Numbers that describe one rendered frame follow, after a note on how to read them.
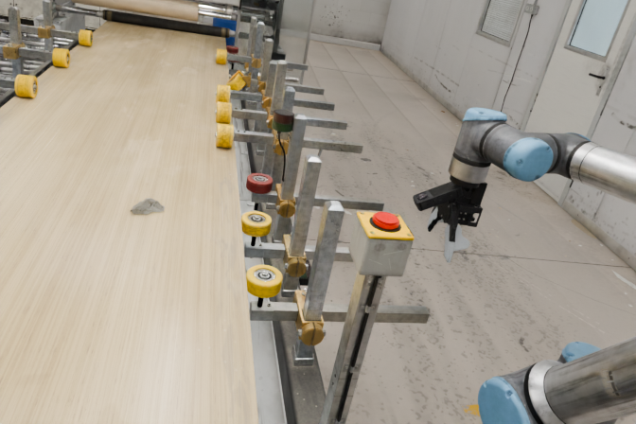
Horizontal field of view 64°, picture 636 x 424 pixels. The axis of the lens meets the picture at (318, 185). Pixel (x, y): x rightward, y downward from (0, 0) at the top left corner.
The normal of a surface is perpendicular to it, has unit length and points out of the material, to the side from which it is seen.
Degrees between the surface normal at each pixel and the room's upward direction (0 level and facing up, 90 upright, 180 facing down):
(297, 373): 0
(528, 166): 90
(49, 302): 0
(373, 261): 90
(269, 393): 0
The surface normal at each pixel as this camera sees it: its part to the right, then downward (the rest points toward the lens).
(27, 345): 0.18, -0.89
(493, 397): -0.93, 0.07
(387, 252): 0.18, 0.44
